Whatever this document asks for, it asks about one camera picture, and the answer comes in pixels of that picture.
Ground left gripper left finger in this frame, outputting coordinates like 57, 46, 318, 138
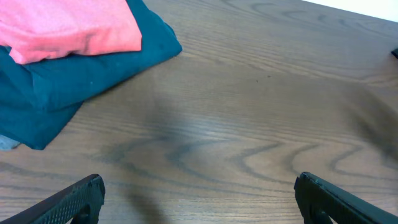
1, 174, 105, 224

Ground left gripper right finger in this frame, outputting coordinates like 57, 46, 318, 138
294, 172, 397, 224

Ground black patterned garment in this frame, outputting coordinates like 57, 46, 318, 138
391, 49, 398, 58

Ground navy blue folded shorts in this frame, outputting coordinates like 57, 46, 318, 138
1, 0, 182, 150

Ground red printed t-shirt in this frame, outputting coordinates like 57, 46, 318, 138
1, 0, 142, 64

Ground grey folded garment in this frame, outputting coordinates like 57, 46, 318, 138
0, 135, 20, 151

